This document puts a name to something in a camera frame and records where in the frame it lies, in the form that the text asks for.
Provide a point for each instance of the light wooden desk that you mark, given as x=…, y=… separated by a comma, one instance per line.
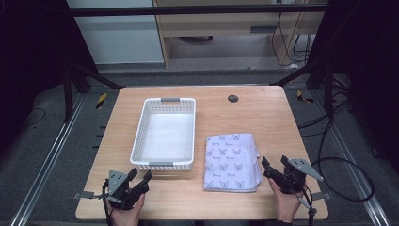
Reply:
x=219, y=23

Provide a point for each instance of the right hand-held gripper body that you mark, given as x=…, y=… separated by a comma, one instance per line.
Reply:
x=295, y=179

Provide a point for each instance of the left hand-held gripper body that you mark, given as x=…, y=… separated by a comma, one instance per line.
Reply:
x=117, y=185

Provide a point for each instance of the aluminium floor rail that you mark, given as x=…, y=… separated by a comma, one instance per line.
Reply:
x=47, y=166
x=354, y=175

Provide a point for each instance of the white cabinet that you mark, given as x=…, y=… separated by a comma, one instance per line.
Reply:
x=116, y=37

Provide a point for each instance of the yellow black striped tape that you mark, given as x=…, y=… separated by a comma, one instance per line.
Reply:
x=302, y=98
x=101, y=100

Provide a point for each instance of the black metal stand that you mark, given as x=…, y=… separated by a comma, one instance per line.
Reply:
x=67, y=94
x=328, y=94

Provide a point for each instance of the round grey table grommet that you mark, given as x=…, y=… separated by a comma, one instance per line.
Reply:
x=233, y=98

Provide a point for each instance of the black horizontal frame bar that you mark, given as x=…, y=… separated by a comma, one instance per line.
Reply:
x=188, y=10

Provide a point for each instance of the folded light purple printed towel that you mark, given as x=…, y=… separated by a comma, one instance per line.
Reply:
x=232, y=163

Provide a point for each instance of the white perforated plastic basket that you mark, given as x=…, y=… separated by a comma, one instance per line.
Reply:
x=166, y=135

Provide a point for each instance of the person's right hand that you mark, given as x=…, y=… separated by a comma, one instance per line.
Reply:
x=286, y=205

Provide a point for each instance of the person's left hand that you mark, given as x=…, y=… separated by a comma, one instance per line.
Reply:
x=127, y=216

